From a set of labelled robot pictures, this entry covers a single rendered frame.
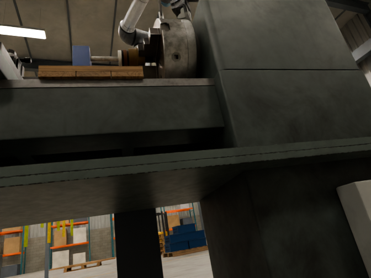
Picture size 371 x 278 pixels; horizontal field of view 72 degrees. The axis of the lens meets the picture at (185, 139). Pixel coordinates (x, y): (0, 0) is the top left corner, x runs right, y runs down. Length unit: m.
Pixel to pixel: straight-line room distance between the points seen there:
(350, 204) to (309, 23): 0.72
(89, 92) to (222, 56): 0.44
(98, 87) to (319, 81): 0.76
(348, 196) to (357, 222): 0.07
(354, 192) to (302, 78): 0.42
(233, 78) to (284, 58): 0.23
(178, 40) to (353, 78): 0.66
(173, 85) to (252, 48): 0.32
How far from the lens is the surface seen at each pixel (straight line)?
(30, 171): 0.61
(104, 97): 0.81
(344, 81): 1.13
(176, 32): 1.02
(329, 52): 1.18
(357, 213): 0.85
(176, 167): 0.59
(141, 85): 0.84
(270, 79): 0.94
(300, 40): 1.14
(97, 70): 0.85
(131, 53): 1.08
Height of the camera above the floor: 0.37
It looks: 21 degrees up
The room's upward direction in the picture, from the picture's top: 10 degrees counter-clockwise
